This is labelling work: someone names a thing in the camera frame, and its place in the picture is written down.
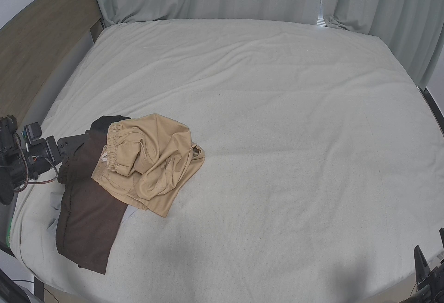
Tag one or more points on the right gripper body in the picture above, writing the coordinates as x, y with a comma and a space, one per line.
435, 278

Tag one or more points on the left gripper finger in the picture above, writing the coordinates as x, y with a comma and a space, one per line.
71, 143

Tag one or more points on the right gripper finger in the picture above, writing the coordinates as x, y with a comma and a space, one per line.
421, 265
441, 242

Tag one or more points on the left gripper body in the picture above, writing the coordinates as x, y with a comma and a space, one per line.
47, 151

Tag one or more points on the tan shorts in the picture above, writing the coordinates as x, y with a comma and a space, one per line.
156, 162

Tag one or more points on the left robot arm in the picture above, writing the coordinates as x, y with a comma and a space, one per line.
10, 156

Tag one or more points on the bed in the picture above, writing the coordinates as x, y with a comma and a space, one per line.
277, 121

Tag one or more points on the black garment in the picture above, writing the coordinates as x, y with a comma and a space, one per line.
104, 124

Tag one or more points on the brown shorts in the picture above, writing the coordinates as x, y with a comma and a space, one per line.
86, 218

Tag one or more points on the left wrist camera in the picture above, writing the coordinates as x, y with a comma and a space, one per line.
32, 131

